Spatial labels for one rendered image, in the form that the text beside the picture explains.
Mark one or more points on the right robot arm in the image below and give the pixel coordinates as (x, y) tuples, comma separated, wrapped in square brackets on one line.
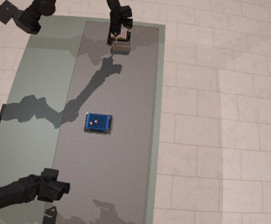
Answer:
[(26, 189)]

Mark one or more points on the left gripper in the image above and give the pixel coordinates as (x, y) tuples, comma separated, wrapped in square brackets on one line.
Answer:
[(112, 29)]

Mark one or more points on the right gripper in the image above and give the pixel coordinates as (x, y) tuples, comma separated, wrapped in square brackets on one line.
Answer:
[(51, 173)]

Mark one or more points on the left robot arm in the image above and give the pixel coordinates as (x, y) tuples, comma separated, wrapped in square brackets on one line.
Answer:
[(47, 8)]

